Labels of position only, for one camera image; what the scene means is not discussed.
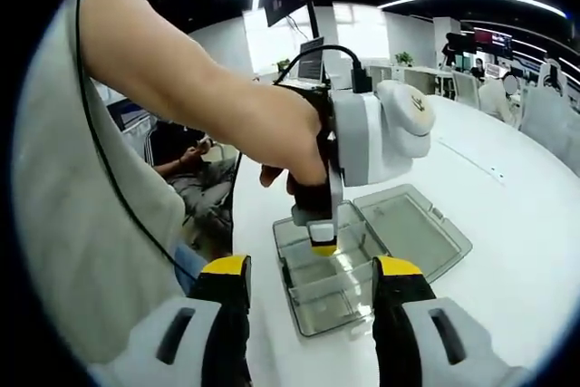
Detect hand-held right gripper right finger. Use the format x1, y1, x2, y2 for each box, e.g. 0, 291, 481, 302
371, 254, 531, 387

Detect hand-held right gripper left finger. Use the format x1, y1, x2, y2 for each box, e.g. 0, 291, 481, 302
89, 253, 254, 387

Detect clear plastic divider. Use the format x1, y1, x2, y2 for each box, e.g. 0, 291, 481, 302
283, 246, 386, 287

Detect grey transparent guide fixture box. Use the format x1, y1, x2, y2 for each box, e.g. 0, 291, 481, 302
271, 183, 474, 339

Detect person's left hand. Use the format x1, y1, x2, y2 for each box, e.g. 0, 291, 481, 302
246, 82, 329, 198

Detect person's blue jeans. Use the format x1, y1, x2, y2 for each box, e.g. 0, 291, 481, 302
174, 244, 210, 298

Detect open laptop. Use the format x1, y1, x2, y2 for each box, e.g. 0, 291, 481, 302
295, 35, 328, 82

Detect black screen stand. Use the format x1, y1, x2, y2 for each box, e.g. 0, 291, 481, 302
304, 1, 324, 44

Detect operator in grey shirt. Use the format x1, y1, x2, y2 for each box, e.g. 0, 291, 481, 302
11, 0, 201, 363

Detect white office chair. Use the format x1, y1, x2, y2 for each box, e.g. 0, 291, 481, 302
518, 58, 580, 167

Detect storage shelf with bins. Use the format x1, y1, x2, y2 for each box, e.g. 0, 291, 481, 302
106, 92, 156, 135

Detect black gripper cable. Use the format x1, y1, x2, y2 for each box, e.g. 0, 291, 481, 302
273, 44, 373, 94

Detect thin black cable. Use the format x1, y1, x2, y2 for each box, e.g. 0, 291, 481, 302
73, 0, 198, 280

